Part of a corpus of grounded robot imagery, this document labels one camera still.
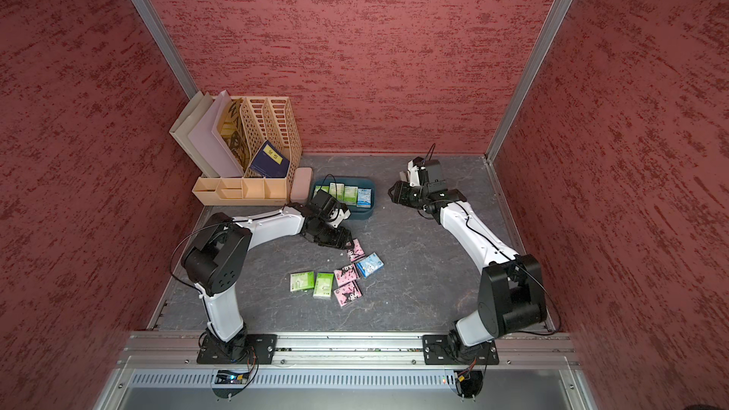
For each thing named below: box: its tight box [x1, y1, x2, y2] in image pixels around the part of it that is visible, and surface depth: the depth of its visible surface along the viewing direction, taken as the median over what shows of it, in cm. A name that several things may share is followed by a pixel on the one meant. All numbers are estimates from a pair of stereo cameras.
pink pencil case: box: [290, 167, 313, 205], surface depth 109 cm
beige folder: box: [168, 91, 220, 179], surface depth 93 cm
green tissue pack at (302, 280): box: [289, 270, 315, 292], surface depth 86 cm
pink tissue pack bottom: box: [333, 280, 363, 307], surface depth 83 cm
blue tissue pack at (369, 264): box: [355, 251, 385, 279], surface depth 89 cm
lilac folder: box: [187, 89, 245, 178], surface depth 94 cm
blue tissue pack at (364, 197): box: [356, 187, 372, 208], surface depth 105 cm
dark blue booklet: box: [248, 139, 291, 179], surface depth 106 cm
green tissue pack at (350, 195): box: [343, 186, 358, 206], surface depth 106 cm
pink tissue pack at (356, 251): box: [347, 237, 366, 263], surface depth 91 cm
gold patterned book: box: [218, 96, 252, 173], surface depth 104 cm
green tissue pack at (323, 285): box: [313, 272, 335, 298], surface depth 85 cm
